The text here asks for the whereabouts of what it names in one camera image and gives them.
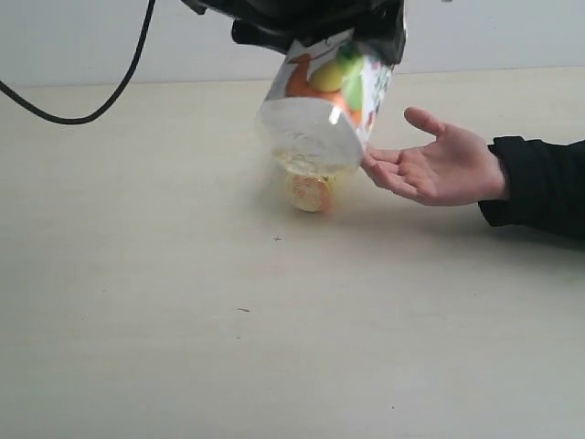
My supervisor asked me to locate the clear tea bottle fruit label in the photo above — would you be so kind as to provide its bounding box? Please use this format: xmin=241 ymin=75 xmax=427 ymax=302
xmin=256 ymin=31 xmax=393 ymax=176

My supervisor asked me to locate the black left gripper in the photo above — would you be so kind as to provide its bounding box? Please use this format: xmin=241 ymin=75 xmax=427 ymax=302
xmin=183 ymin=0 xmax=407 ymax=64

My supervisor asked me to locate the open human hand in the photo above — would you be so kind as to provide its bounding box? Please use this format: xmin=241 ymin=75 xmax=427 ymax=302
xmin=361 ymin=107 xmax=509 ymax=207

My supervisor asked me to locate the yellow bottle with red cap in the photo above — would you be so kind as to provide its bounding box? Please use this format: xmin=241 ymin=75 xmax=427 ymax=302
xmin=286 ymin=173 xmax=335 ymax=213

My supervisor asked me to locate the black cable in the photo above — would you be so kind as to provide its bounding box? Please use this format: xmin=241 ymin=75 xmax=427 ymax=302
xmin=0 ymin=0 xmax=157 ymax=125

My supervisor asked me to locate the black sleeved forearm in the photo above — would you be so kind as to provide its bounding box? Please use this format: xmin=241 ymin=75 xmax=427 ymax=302
xmin=478 ymin=136 xmax=584 ymax=240

